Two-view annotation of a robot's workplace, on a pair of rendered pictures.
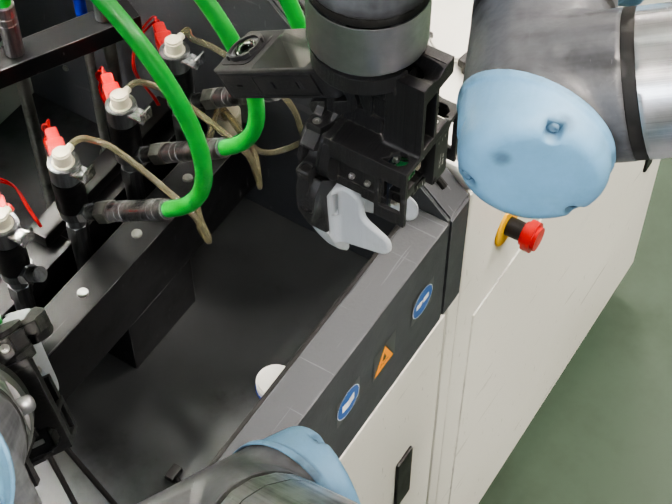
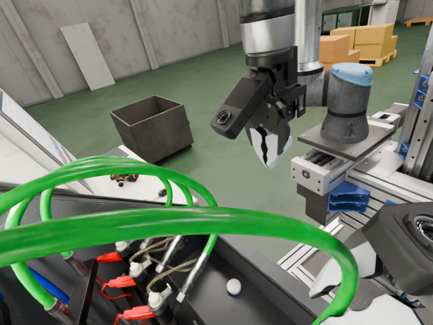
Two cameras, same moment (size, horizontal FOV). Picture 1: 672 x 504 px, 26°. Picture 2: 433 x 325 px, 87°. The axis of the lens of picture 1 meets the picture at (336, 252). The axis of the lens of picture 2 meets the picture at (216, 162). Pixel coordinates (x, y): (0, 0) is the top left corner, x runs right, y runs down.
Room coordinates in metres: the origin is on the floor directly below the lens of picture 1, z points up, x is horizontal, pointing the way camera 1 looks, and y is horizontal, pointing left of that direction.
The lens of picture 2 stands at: (0.60, 0.36, 1.48)
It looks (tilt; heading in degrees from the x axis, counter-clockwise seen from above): 33 degrees down; 293
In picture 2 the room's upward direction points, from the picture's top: 12 degrees counter-clockwise
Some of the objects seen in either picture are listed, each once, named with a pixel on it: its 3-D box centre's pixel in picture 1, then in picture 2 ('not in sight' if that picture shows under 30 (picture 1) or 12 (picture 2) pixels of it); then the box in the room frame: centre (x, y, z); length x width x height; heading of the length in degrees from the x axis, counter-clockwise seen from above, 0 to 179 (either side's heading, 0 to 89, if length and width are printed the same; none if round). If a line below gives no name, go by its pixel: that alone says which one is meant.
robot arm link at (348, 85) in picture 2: not in sight; (346, 86); (0.45, -0.45, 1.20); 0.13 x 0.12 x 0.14; 172
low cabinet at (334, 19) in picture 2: not in sight; (344, 19); (-1.05, -10.86, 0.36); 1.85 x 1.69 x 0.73; 140
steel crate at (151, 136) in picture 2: not in sight; (152, 130); (2.46, -2.03, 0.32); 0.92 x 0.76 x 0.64; 147
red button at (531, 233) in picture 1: (522, 232); not in sight; (0.98, -0.20, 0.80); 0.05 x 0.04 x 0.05; 148
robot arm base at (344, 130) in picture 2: not in sight; (345, 120); (0.45, -0.45, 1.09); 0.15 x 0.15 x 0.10
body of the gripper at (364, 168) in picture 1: (376, 112); (273, 89); (0.64, -0.03, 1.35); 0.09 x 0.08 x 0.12; 58
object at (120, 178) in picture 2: not in sight; (121, 169); (1.30, -0.24, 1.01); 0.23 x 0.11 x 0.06; 148
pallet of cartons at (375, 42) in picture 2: not in sight; (361, 44); (-0.69, -5.77, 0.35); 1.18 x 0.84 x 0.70; 140
